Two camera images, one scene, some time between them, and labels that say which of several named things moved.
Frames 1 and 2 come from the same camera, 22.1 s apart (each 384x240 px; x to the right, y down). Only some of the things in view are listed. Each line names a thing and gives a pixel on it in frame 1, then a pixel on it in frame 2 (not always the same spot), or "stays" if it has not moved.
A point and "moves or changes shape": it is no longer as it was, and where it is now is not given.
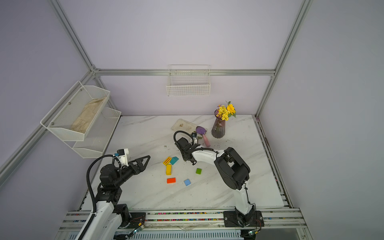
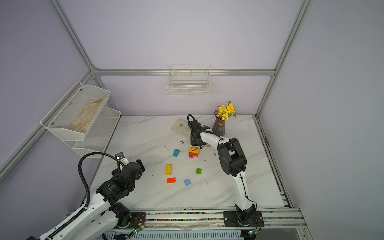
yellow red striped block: [167, 160] moves or changes shape
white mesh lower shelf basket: [97, 138] stays
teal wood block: [174, 160] -> [175, 152]
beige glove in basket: [81, 124] stays
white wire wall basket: [189, 80] stays
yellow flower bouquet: [226, 111] stays
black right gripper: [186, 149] -> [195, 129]
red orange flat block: [171, 180] stays
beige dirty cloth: [181, 124] stays
